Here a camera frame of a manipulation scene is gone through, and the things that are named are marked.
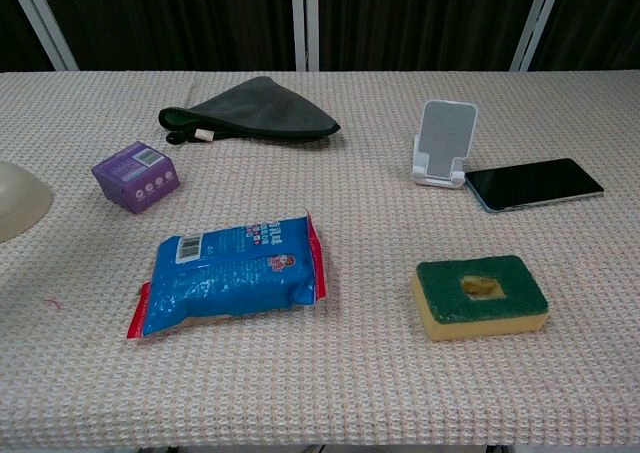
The black smartphone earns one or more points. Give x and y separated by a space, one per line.
532 182

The white phone stand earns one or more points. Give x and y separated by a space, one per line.
445 143

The blue snack bag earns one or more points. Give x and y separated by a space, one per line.
235 278

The dark grey cloth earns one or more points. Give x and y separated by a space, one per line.
260 110

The beige waffle tablecloth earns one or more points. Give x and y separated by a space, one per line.
320 383

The green and yellow sponge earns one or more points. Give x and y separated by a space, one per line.
477 298

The purple small box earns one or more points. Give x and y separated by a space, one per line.
135 175

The cream plastic bowl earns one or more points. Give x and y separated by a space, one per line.
20 200

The white frame post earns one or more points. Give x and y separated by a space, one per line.
537 20
42 20
305 20

